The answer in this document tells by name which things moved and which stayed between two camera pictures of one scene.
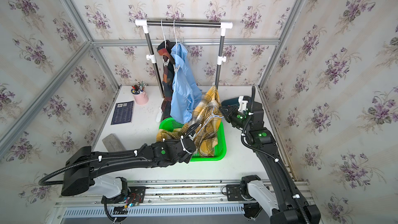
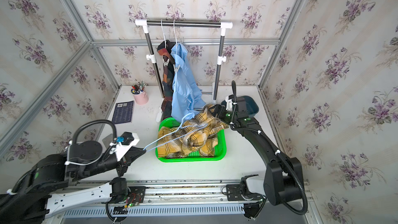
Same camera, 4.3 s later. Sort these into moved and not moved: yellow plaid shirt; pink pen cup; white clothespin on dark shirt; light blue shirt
Moved: yellow plaid shirt
Not moved: light blue shirt; white clothespin on dark shirt; pink pen cup
